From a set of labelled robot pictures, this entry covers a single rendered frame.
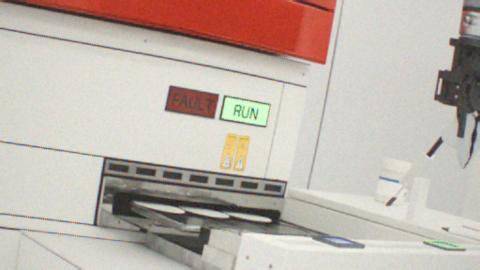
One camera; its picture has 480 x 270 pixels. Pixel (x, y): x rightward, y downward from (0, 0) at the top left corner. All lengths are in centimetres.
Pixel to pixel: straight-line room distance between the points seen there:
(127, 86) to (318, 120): 241
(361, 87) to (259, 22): 243
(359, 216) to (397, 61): 260
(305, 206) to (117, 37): 54
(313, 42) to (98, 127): 49
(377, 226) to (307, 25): 43
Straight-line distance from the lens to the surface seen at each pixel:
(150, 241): 189
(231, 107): 199
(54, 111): 177
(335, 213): 201
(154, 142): 190
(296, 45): 201
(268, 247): 132
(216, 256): 167
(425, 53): 466
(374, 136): 446
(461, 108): 157
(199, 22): 186
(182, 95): 191
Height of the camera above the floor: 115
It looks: 3 degrees down
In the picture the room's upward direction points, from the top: 11 degrees clockwise
